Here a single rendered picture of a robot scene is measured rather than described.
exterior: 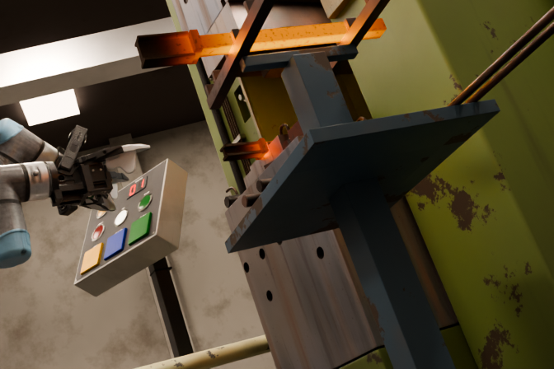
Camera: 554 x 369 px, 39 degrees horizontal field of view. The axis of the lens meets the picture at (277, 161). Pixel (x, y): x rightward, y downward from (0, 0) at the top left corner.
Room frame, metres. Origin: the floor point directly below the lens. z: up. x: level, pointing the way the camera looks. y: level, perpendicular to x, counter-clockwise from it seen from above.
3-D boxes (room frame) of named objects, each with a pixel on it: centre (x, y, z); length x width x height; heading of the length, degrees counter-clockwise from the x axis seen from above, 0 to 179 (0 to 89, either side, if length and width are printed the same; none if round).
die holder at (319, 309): (1.78, -0.18, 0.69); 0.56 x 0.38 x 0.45; 125
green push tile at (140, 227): (1.95, 0.40, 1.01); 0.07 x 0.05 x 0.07; 60
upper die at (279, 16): (1.82, -0.14, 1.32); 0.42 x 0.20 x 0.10; 125
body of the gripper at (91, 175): (1.42, 0.39, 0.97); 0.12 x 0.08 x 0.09; 125
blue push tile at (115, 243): (2.00, 0.49, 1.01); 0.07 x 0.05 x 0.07; 60
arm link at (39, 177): (1.37, 0.45, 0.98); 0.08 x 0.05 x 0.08; 35
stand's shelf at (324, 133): (1.14, -0.09, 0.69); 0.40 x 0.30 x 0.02; 27
